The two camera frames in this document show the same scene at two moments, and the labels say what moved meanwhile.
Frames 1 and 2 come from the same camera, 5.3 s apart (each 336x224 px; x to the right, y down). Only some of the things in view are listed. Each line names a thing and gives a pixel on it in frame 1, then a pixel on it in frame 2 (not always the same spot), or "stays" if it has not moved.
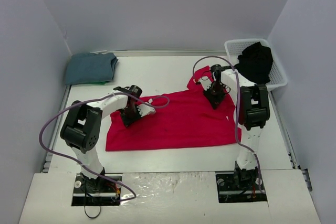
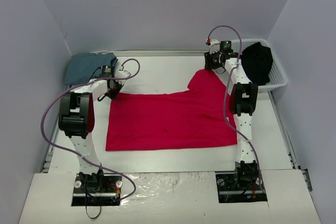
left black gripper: [129, 119] → [113, 91]
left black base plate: [98, 191] stays
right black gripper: [216, 98] → [210, 62]
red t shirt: [181, 118] stays
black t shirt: [255, 63] stays
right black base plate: [228, 191] stays
